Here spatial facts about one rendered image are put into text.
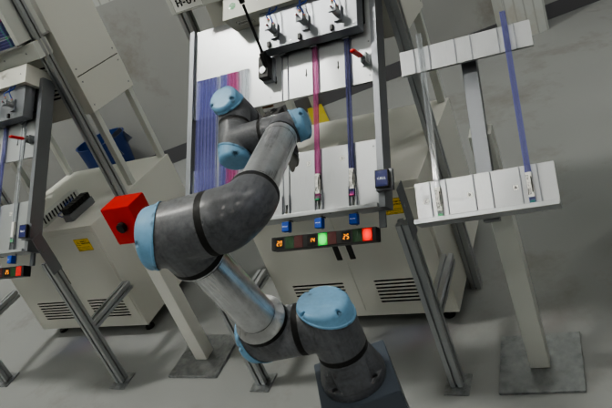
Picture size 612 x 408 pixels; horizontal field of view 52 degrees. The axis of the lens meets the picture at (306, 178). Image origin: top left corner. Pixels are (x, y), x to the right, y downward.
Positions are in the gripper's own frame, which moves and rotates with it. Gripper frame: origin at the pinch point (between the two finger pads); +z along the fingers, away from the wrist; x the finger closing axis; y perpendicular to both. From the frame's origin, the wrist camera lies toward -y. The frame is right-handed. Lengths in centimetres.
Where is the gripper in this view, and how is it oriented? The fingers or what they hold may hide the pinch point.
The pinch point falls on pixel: (294, 161)
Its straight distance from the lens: 175.7
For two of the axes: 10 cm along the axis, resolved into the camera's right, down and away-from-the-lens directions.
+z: 4.6, 4.6, 7.6
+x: 8.8, -1.4, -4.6
